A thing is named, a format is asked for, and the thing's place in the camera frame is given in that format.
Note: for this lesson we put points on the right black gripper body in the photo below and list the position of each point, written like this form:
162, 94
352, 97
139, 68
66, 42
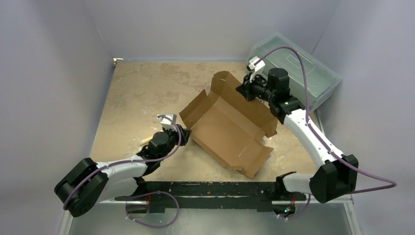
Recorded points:
245, 89

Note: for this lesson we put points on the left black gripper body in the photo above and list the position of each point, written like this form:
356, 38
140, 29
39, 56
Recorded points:
173, 139

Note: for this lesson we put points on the brown cardboard box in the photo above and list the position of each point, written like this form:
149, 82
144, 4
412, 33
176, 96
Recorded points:
229, 127

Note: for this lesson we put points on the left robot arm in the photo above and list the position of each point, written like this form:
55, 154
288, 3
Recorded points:
91, 182

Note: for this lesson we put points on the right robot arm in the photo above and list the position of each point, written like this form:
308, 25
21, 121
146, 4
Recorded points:
334, 177

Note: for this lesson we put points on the yellow highlighter marker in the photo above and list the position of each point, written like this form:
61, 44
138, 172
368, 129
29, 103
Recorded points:
145, 141

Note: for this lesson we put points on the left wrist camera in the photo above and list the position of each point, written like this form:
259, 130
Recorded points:
168, 121

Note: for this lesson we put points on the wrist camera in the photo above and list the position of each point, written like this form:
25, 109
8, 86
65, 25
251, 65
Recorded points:
255, 67
168, 121

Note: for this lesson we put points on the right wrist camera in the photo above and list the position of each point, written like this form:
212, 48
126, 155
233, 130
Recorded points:
255, 67

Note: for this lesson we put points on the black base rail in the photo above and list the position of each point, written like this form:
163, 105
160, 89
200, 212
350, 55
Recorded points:
259, 196

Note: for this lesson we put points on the aluminium frame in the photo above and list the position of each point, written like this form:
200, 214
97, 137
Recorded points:
112, 217

